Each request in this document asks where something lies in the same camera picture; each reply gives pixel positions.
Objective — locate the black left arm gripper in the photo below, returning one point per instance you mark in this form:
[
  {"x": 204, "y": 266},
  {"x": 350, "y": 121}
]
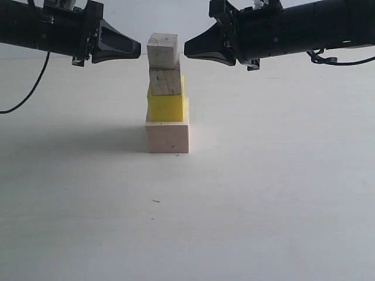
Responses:
[{"x": 80, "y": 32}]

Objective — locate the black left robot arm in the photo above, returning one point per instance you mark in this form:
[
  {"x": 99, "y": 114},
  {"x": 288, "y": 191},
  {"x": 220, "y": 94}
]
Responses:
[{"x": 19, "y": 24}]

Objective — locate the small wooden cube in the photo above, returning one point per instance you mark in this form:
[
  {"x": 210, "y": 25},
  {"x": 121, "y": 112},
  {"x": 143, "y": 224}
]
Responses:
[{"x": 162, "y": 50}]

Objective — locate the yellow cube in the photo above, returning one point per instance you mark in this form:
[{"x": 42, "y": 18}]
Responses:
[{"x": 167, "y": 108}]

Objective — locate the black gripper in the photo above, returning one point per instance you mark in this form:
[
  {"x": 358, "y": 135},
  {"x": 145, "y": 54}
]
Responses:
[{"x": 242, "y": 36}]

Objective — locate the large wooden cube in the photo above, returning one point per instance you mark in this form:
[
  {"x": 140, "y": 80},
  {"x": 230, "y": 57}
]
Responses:
[{"x": 168, "y": 137}]

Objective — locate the medium wooden cube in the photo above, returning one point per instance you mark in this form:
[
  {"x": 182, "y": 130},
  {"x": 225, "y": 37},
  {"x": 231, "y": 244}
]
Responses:
[{"x": 166, "y": 81}]

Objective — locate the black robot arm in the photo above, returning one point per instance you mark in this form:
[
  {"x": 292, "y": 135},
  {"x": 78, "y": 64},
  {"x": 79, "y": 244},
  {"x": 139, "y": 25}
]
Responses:
[{"x": 321, "y": 25}]

